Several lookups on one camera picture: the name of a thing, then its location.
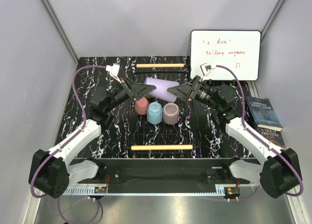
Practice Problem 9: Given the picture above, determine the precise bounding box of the grey slotted cable duct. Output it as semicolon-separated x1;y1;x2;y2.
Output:
63;185;107;196

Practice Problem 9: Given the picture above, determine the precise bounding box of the pink plastic cup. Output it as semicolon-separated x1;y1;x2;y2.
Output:
135;98;149;115

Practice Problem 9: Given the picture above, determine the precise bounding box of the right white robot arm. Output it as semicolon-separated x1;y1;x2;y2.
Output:
167;76;303;199

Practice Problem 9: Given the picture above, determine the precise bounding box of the black wire dish rack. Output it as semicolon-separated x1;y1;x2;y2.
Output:
125;68;198;158

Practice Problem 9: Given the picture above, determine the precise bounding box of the lavender plastic cup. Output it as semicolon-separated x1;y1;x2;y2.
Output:
144;78;179;102

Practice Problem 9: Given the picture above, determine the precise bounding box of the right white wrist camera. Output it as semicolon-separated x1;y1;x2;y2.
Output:
200;63;216;78

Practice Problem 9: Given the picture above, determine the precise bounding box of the dark Two Cities book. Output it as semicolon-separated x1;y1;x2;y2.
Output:
256;127;286;149

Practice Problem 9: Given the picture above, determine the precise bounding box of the light blue faceted mug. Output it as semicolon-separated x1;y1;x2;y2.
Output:
147;102;163;125

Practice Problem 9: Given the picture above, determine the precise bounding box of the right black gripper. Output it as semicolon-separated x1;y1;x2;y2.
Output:
168;75;221;111

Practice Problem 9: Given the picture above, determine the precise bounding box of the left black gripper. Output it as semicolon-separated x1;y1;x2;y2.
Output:
105;76;155;112

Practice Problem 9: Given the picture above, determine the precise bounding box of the white whiteboard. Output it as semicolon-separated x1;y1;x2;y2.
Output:
190;30;261;81

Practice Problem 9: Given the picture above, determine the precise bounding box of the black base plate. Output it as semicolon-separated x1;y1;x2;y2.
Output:
78;158;257;196

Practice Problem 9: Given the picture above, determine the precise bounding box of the rear wooden rack handle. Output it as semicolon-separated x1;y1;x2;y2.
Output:
136;63;184;68

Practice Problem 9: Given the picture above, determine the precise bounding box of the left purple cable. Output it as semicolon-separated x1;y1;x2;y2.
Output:
29;64;113;224

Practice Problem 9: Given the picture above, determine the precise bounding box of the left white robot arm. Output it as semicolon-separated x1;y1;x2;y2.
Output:
29;78;156;199

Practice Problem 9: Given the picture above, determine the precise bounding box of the mauve ribbed mug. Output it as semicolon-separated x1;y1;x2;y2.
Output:
163;103;179;125

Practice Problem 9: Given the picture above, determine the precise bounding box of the wooden rack handle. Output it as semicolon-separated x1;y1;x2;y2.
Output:
136;63;184;68
131;144;193;151

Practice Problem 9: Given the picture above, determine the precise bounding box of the blue paperback book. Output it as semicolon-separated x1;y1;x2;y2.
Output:
246;97;283;132

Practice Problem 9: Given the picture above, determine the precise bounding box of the front wooden rack handle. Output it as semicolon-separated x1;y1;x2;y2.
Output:
131;144;193;151

